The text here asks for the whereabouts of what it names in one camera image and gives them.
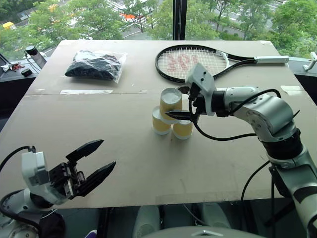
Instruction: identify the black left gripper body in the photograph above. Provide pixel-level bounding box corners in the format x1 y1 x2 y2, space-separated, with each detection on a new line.
49 161 87 200

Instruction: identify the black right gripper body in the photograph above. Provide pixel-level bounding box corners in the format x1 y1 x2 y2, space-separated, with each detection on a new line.
188 83 208 122

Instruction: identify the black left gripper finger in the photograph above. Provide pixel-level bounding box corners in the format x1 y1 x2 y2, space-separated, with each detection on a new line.
65 139 105 163
73 161 117 198

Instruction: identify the yellow paper cup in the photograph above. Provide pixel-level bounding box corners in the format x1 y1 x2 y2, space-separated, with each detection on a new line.
151 105 172 136
159 87 183 125
172 119 193 140

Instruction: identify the black and white tennis racket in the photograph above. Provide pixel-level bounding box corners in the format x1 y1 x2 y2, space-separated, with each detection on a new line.
155 45 290 84

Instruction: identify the white tape strip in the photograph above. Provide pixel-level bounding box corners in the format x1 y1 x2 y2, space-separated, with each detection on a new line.
280 85 305 97
59 89 113 95

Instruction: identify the clear bag of black parts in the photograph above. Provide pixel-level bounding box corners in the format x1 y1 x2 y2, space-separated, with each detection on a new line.
64 50 128 84

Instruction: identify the black side desk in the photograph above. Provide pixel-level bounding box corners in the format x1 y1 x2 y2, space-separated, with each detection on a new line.
288 56 317 100
0 51 52 119

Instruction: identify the black cylindrical device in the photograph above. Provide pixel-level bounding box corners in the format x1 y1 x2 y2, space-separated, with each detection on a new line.
24 45 48 73

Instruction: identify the red and white clutter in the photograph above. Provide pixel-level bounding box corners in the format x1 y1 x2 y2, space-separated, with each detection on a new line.
0 62 25 73

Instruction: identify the grey robot torso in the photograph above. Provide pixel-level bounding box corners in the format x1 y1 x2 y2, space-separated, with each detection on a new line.
143 226 266 238

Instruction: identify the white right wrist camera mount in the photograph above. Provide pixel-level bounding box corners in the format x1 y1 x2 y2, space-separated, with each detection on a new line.
185 62 216 117

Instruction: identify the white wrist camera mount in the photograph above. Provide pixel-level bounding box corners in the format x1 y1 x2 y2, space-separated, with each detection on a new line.
185 62 216 117
21 150 68 205

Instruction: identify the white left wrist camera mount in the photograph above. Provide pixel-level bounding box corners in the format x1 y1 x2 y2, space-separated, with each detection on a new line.
21 150 68 205

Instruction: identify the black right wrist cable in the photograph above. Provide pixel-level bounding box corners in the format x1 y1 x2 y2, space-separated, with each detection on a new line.
188 88 282 141

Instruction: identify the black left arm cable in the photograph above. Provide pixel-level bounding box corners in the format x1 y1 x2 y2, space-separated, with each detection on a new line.
0 145 37 174

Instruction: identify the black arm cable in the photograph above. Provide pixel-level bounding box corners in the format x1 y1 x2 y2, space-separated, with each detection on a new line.
240 160 276 228
0 145 37 174

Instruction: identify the dark window frame post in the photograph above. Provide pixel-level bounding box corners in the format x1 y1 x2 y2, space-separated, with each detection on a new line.
172 0 187 41

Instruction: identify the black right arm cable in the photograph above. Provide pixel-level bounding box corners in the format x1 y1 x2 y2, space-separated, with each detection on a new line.
240 160 276 228

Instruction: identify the white bracket device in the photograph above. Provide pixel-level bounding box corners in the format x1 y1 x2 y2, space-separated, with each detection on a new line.
302 52 317 73

